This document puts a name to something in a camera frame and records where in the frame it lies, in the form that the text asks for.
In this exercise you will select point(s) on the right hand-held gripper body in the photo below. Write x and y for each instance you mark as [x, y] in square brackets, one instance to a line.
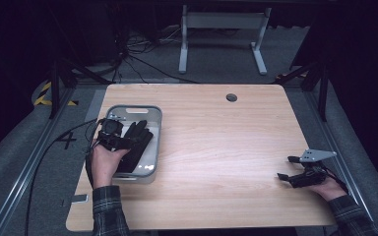
[310, 177]

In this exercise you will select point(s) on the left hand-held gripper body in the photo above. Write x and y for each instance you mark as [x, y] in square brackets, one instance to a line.
[110, 131]

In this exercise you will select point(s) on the grey-rimmed white plastic bin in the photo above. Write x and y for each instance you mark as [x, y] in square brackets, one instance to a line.
[151, 154]

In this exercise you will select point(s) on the person's right hand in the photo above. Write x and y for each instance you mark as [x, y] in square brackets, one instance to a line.
[331, 190]

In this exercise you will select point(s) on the person's left hand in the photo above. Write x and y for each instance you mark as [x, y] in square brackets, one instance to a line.
[105, 164]

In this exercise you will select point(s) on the black metal stand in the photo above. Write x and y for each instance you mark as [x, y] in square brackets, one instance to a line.
[323, 91]
[55, 88]

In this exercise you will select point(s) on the yellow black hazard tape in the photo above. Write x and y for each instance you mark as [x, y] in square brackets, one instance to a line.
[42, 95]

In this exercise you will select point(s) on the white metal desk frame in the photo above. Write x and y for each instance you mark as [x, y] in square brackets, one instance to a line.
[223, 20]

